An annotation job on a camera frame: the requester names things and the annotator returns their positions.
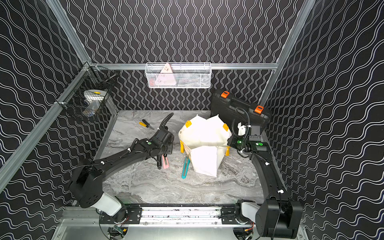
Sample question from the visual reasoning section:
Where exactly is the teal utility knife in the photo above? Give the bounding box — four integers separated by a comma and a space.
181, 157, 191, 179

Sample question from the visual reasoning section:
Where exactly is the white wire wall basket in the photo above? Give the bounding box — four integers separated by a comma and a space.
145, 62, 212, 89

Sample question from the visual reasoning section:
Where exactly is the black tool case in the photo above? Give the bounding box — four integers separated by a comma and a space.
210, 89, 272, 133

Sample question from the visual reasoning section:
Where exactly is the white pouch with yellow handles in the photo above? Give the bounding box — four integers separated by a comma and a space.
178, 115, 232, 177

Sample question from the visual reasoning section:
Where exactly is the yellow black screwdriver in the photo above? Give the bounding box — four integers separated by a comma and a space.
139, 119, 154, 130

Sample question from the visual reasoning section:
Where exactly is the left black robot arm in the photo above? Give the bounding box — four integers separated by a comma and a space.
69, 113, 175, 223

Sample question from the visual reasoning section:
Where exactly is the pink utility knife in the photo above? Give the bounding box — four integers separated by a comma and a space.
162, 154, 170, 169

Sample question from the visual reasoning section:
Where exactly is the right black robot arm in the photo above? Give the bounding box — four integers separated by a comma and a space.
228, 107, 303, 240

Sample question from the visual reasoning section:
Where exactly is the silver mounting rail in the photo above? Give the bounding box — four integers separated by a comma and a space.
100, 204, 252, 227

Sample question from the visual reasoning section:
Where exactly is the black wire corner basket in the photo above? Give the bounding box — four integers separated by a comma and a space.
58, 64, 118, 122

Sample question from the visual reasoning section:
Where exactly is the pink triangle card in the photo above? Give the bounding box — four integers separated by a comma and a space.
155, 63, 177, 87

